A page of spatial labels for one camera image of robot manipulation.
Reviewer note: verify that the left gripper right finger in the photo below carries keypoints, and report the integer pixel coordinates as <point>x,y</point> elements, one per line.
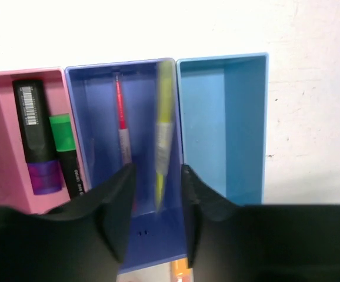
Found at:
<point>263,242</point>

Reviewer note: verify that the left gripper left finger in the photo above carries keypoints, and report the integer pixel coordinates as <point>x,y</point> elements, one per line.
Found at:
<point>84,239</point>

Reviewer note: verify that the yellow cap orange marker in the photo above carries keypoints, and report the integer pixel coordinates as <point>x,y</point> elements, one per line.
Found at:
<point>180,272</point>

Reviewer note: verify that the pink gel pen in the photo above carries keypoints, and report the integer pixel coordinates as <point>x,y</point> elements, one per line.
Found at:
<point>123,131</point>

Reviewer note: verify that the green cap black highlighter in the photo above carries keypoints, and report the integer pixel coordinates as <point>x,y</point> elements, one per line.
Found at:
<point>66,150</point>

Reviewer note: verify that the yellow gel pen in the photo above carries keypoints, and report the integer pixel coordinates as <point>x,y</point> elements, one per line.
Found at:
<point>164,127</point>

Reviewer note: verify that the purple cap black highlighter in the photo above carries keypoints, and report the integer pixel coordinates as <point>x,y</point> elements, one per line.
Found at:
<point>36,135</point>

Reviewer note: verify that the dark blue drawer box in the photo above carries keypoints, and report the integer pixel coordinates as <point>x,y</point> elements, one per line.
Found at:
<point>155,237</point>

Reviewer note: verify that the pink drawer box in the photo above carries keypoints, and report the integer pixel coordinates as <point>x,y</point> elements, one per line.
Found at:
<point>15,185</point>

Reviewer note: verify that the light blue drawer box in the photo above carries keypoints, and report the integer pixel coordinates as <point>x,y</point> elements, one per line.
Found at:
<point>223,103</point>

